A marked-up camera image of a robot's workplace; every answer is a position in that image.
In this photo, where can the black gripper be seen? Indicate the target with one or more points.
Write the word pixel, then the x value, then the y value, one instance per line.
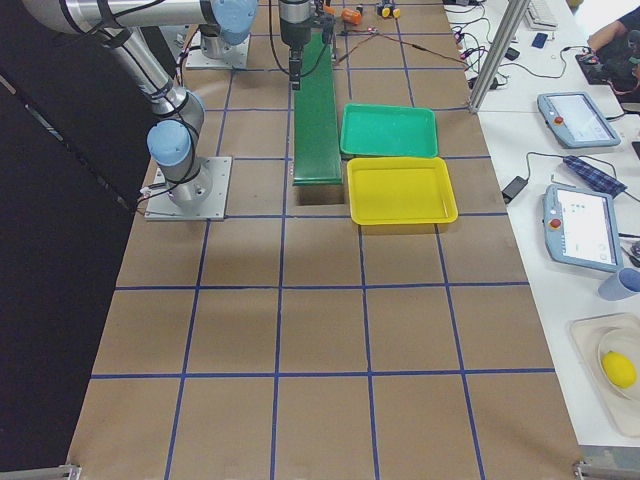
pixel 290 26

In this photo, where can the orange cylinder with 4680 text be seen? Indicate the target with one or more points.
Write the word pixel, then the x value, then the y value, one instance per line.
pixel 352 16

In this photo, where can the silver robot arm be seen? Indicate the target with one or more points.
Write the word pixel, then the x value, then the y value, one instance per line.
pixel 212 44
pixel 117 25

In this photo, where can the green conveyor belt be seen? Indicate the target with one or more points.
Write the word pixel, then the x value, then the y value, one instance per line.
pixel 316 156

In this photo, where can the green plastic tray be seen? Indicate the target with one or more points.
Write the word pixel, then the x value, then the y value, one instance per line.
pixel 388 131

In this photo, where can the yellow plastic tray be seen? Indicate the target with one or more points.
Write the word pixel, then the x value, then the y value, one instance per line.
pixel 400 191

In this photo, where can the white keyboard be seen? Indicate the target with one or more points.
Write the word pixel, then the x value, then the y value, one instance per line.
pixel 539 16

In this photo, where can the blue phone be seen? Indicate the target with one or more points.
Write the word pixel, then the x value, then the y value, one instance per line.
pixel 539 40

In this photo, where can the black power adapter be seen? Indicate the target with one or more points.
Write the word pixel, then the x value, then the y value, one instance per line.
pixel 513 188

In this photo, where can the far blue teach pendant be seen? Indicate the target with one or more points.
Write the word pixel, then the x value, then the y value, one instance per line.
pixel 575 120

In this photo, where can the blue teach pendant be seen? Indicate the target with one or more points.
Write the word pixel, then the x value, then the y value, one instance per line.
pixel 575 120
pixel 580 228

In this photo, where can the person in dark clothes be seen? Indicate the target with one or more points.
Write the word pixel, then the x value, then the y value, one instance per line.
pixel 625 27

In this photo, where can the near blue teach pendant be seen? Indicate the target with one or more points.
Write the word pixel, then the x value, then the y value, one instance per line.
pixel 580 228

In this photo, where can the blue plaid cloth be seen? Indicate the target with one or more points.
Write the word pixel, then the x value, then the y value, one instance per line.
pixel 595 178

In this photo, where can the blue plastic cup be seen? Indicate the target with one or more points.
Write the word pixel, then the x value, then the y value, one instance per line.
pixel 621 285

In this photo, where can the beige tray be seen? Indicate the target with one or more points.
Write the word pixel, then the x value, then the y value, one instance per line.
pixel 586 334

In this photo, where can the white bowl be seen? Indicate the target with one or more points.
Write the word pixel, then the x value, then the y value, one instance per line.
pixel 626 342

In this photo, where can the yellow lemon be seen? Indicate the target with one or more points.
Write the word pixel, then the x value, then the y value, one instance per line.
pixel 619 369

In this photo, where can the aluminium frame post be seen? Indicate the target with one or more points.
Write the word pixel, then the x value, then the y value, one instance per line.
pixel 508 25

